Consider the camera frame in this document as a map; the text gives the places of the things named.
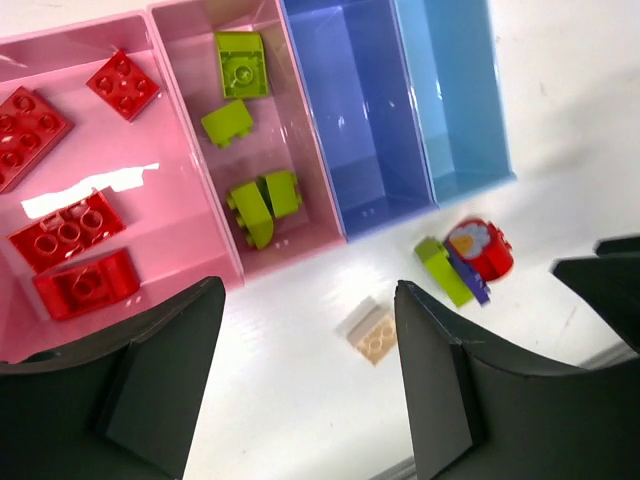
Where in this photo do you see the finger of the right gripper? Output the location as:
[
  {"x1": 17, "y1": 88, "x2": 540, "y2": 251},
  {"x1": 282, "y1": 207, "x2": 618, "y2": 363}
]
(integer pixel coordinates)
[{"x1": 552, "y1": 236, "x2": 639, "y2": 351}]

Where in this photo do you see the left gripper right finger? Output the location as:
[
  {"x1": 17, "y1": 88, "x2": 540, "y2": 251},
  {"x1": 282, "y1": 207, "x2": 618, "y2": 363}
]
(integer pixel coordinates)
[{"x1": 395, "y1": 281, "x2": 639, "y2": 479}]

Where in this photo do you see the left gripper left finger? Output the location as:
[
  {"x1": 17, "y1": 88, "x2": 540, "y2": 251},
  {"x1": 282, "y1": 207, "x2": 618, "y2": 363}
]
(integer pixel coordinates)
[{"x1": 1, "y1": 277, "x2": 226, "y2": 479}]

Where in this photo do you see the red curved lego brick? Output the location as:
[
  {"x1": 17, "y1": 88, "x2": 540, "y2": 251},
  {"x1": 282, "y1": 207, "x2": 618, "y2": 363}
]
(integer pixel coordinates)
[{"x1": 33, "y1": 249, "x2": 140, "y2": 321}]

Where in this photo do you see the purple lego plate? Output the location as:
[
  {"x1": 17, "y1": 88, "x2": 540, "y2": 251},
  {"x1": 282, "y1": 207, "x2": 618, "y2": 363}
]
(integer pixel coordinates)
[{"x1": 444, "y1": 243, "x2": 490, "y2": 306}]

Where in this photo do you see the red flower lego brick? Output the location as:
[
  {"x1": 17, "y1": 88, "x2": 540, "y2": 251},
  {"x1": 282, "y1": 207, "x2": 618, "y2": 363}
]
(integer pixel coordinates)
[{"x1": 445, "y1": 217, "x2": 514, "y2": 282}]

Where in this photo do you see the long green lego brick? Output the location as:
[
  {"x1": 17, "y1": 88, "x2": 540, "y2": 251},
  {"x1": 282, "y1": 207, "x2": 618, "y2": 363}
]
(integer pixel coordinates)
[{"x1": 414, "y1": 237, "x2": 474, "y2": 307}]

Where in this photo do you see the green curved lego brick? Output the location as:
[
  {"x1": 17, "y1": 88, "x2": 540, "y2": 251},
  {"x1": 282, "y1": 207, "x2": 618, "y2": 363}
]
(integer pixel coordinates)
[{"x1": 226, "y1": 181, "x2": 274, "y2": 250}]

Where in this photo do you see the long red lego brick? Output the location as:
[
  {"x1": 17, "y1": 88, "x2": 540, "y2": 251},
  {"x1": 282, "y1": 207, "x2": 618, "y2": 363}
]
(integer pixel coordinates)
[{"x1": 1, "y1": 86, "x2": 74, "y2": 194}]

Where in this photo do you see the green square lego brick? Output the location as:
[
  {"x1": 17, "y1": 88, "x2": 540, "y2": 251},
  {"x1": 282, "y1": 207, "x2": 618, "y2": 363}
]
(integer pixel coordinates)
[{"x1": 200, "y1": 99, "x2": 254, "y2": 149}]

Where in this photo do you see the red square lego brick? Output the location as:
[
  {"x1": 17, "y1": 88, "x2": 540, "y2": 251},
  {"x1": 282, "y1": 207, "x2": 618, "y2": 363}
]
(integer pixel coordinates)
[{"x1": 86, "y1": 50, "x2": 160, "y2": 122}]

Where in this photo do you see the green printed lego brick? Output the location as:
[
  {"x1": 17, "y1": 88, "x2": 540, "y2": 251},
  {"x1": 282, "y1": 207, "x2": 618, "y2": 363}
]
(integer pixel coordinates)
[{"x1": 215, "y1": 31, "x2": 269, "y2": 99}]

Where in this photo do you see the white tan lego brick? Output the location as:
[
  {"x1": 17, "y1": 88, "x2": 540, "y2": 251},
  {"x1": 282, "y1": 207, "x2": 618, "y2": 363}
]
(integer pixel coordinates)
[{"x1": 335, "y1": 297, "x2": 397, "y2": 366}]

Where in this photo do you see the large pink container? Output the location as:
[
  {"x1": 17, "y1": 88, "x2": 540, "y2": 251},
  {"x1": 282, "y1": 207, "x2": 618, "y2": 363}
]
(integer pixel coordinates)
[{"x1": 1, "y1": 11, "x2": 241, "y2": 364}]

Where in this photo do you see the light blue container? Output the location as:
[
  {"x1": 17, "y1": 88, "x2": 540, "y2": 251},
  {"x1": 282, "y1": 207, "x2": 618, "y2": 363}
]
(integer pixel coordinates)
[{"x1": 395, "y1": 0, "x2": 514, "y2": 206}]

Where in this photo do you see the narrow pink container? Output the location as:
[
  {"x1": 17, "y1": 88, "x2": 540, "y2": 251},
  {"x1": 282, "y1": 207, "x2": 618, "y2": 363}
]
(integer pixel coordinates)
[{"x1": 149, "y1": 1, "x2": 344, "y2": 261}]

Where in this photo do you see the blue purple container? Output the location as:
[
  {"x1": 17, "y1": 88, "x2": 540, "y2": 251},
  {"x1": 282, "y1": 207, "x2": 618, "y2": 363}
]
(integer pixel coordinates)
[{"x1": 282, "y1": 1, "x2": 434, "y2": 240}]

